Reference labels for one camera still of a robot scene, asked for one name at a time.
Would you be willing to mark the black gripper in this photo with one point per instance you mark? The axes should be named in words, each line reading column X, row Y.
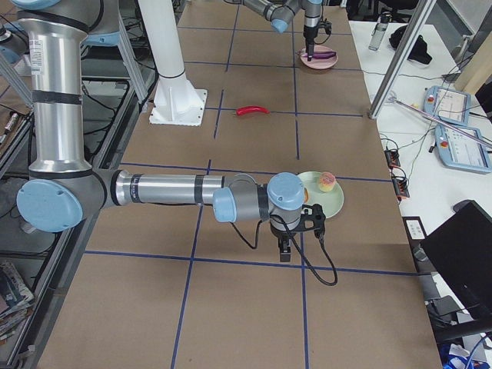
column 281, row 233
column 310, row 30

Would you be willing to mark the purple eggplant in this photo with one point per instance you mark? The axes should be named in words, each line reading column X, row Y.
column 323, row 55

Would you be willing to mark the pink peach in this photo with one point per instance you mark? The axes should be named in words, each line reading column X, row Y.
column 326, row 181

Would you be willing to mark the red chili pepper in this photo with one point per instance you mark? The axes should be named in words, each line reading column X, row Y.
column 251, row 109

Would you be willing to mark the pink plate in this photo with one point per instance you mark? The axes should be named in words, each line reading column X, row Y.
column 319, row 64

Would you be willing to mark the clear water bottle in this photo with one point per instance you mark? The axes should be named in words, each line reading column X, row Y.
column 379, row 30

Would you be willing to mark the green plate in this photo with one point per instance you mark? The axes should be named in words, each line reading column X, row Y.
column 331, row 202

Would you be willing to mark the metal grabber stick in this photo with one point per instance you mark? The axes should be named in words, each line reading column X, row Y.
column 393, row 100

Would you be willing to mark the upper teach pendant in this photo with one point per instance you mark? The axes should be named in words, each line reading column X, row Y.
column 448, row 105

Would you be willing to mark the teach pendant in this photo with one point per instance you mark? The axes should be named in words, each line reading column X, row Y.
column 448, row 105
column 460, row 152

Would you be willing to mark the black laptop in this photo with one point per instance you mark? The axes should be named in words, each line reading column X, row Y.
column 460, row 251

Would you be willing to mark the lower teach pendant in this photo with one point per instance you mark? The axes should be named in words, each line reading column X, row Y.
column 460, row 152

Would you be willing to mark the stack of books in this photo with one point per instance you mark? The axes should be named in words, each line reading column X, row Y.
column 16, row 300

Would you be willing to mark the aluminium frame post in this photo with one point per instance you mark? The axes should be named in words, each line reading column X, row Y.
column 418, row 20

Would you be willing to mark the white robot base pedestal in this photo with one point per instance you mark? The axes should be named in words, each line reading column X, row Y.
column 176, row 100

